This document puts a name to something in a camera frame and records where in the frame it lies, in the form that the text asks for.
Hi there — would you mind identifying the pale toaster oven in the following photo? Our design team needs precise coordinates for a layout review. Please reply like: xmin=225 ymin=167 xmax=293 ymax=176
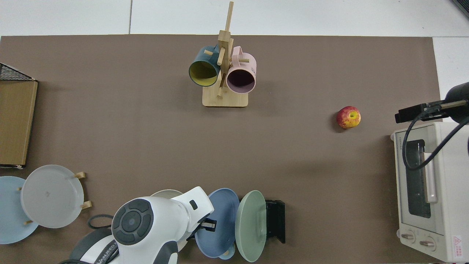
xmin=390 ymin=122 xmax=469 ymax=263

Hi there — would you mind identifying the grey plate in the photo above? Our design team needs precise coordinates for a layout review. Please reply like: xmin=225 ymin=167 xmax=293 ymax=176
xmin=21 ymin=165 xmax=85 ymax=229

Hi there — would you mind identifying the brown table cloth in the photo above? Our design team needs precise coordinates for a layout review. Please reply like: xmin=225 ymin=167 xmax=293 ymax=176
xmin=0 ymin=35 xmax=444 ymax=264

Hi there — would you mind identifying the red yellow apple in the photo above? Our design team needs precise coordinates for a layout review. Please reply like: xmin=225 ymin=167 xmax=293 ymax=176
xmin=337 ymin=106 xmax=361 ymax=129

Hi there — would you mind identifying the light blue plate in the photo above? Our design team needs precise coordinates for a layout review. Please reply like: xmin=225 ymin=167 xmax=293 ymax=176
xmin=0 ymin=176 xmax=39 ymax=245

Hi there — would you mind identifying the dark blue mug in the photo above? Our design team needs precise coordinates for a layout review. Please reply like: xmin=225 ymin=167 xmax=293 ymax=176
xmin=189 ymin=45 xmax=221 ymax=87

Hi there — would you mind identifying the pale green plate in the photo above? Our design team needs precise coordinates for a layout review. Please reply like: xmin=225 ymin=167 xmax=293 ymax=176
xmin=235 ymin=190 xmax=267 ymax=263

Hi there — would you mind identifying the beige plate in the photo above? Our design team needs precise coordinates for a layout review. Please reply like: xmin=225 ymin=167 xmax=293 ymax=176
xmin=150 ymin=189 xmax=184 ymax=199

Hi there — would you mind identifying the dark grey flat object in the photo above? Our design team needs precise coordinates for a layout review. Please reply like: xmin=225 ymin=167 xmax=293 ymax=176
xmin=452 ymin=0 xmax=469 ymax=19

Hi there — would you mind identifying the wooden mug stand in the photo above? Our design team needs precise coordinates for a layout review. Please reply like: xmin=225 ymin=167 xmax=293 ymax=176
xmin=202 ymin=1 xmax=249 ymax=108

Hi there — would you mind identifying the wooden plate stand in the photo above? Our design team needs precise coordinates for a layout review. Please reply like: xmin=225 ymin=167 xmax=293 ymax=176
xmin=16 ymin=171 xmax=92 ymax=226

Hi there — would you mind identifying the wire basket with wooden floor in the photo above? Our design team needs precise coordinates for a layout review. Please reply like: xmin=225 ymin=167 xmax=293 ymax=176
xmin=0 ymin=62 xmax=38 ymax=169

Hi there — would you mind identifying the pink mug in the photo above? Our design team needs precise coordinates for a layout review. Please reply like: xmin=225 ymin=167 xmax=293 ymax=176
xmin=226 ymin=46 xmax=257 ymax=94

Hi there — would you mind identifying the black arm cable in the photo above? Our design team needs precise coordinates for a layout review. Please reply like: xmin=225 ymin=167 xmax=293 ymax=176
xmin=87 ymin=214 xmax=115 ymax=230
xmin=402 ymin=109 xmax=469 ymax=171

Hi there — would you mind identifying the black dish rack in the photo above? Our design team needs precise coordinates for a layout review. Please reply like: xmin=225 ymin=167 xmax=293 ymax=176
xmin=265 ymin=200 xmax=286 ymax=244

